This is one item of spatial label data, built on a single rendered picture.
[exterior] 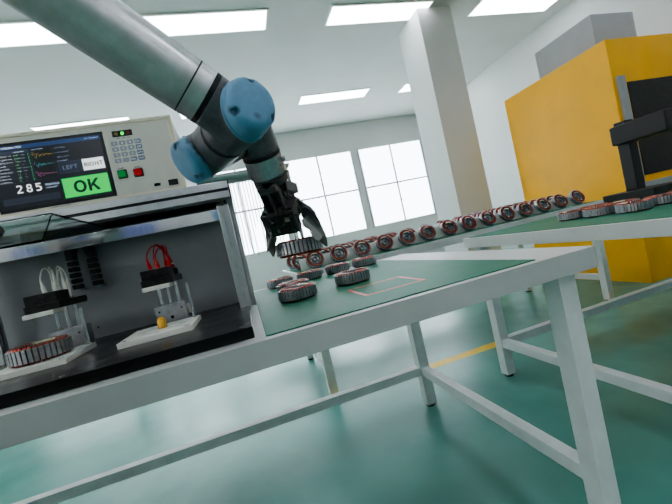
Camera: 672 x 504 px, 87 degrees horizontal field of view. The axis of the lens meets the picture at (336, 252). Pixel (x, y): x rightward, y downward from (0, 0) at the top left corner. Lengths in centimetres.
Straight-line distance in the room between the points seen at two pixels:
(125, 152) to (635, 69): 369
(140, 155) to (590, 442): 133
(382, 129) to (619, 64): 538
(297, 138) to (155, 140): 678
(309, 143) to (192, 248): 677
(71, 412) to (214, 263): 58
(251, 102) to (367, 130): 777
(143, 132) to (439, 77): 402
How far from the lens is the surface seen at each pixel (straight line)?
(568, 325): 101
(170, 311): 104
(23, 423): 75
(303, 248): 80
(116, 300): 121
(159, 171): 108
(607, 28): 435
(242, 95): 51
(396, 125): 856
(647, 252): 374
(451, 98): 474
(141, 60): 52
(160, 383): 68
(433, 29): 501
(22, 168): 118
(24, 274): 129
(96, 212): 107
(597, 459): 116
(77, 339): 111
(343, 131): 808
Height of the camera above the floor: 89
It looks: 2 degrees down
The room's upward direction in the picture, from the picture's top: 13 degrees counter-clockwise
